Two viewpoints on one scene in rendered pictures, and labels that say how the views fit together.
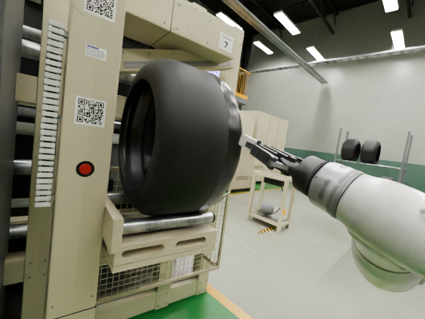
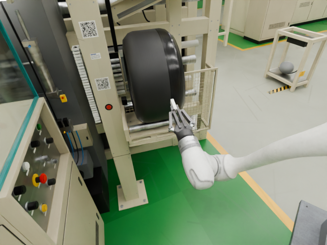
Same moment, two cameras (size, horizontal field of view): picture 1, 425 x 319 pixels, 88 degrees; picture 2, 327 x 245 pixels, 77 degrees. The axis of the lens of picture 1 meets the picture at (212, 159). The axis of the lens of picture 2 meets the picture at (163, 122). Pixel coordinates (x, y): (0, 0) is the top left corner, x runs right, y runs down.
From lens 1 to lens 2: 0.73 m
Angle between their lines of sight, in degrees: 41
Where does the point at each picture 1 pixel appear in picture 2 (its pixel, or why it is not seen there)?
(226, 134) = (169, 91)
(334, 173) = (182, 144)
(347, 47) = not seen: outside the picture
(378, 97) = not seen: outside the picture
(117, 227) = (126, 132)
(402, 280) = not seen: hidden behind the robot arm
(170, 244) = (154, 135)
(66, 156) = (99, 103)
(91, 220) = (118, 125)
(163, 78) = (130, 64)
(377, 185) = (188, 155)
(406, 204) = (189, 165)
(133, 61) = (123, 11)
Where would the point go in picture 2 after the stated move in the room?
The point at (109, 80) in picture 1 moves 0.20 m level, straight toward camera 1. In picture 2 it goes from (106, 66) to (99, 84)
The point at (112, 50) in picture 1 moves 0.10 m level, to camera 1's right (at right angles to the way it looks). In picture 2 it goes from (102, 51) to (118, 53)
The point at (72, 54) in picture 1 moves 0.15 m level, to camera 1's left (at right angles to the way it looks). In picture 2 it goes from (86, 61) to (63, 59)
